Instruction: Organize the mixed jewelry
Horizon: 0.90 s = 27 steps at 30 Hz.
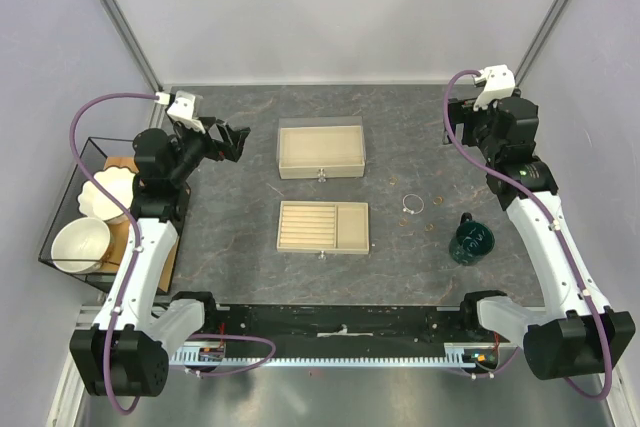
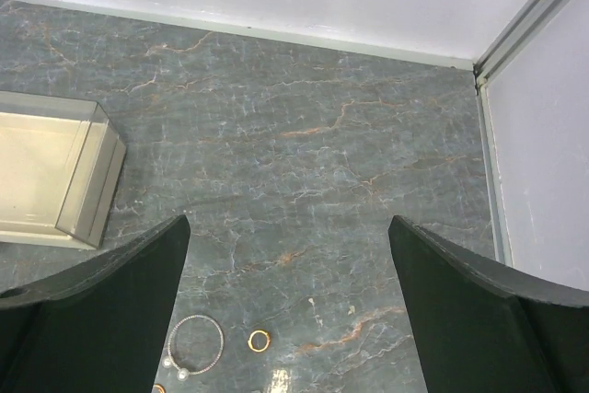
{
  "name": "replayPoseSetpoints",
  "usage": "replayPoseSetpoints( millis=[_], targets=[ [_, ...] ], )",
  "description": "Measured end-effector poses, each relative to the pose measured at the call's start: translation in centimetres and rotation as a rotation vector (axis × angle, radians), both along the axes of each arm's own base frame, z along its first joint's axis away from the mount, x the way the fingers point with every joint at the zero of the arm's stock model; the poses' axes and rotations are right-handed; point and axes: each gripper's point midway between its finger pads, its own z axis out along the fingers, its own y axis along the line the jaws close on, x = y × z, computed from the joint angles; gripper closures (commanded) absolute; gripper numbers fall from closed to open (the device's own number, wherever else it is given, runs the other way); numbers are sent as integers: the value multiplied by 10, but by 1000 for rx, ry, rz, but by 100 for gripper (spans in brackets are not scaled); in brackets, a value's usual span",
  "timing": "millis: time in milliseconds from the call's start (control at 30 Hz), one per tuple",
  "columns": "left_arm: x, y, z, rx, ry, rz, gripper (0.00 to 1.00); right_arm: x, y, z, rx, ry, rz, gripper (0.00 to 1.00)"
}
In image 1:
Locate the wooden board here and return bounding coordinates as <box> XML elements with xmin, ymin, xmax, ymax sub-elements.
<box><xmin>86</xmin><ymin>156</ymin><xmax>179</xmax><ymax>295</ymax></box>

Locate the beige open jewelry box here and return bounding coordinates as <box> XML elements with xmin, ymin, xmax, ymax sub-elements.
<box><xmin>276</xmin><ymin>116</ymin><xmax>366</xmax><ymax>182</ymax></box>

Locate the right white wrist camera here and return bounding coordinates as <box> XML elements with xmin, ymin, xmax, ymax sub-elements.
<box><xmin>473</xmin><ymin>64</ymin><xmax>516</xmax><ymax>111</ymax></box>

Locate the white round bowl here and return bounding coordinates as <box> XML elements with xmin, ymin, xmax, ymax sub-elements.
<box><xmin>51</xmin><ymin>217</ymin><xmax>112</xmax><ymax>274</ymax></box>

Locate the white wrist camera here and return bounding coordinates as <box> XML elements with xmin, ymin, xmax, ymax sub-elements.
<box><xmin>473</xmin><ymin>64</ymin><xmax>516</xmax><ymax>111</ymax></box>
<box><xmin>155</xmin><ymin>90</ymin><xmax>205</xmax><ymax>133</ymax></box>

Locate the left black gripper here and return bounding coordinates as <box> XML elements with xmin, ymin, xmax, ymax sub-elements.
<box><xmin>168</xmin><ymin>116</ymin><xmax>249</xmax><ymax>186</ymax></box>

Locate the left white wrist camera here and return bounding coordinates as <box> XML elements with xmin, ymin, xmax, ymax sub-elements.
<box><xmin>155</xmin><ymin>90</ymin><xmax>205</xmax><ymax>133</ymax></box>

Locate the dark green mug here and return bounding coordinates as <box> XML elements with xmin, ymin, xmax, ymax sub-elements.
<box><xmin>448</xmin><ymin>212</ymin><xmax>495</xmax><ymax>266</ymax></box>

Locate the beige ring slot tray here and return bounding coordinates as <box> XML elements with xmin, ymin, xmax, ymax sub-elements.
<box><xmin>276</xmin><ymin>201</ymin><xmax>370</xmax><ymax>255</ymax></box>

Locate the black wire frame box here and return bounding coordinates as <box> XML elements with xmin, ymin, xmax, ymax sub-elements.
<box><xmin>38</xmin><ymin>135</ymin><xmax>194</xmax><ymax>293</ymax></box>

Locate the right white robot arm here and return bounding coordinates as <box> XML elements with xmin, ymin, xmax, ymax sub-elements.
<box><xmin>445</xmin><ymin>95</ymin><xmax>636</xmax><ymax>380</ymax></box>

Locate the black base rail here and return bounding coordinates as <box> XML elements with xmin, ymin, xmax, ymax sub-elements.
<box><xmin>198</xmin><ymin>304</ymin><xmax>507</xmax><ymax>346</ymax></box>

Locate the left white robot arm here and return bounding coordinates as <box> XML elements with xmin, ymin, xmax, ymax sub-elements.
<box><xmin>69</xmin><ymin>117</ymin><xmax>251</xmax><ymax>397</ymax></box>

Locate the white scalloped bowl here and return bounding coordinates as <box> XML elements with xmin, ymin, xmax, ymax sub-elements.
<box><xmin>77</xmin><ymin>166</ymin><xmax>135</xmax><ymax>225</ymax></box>

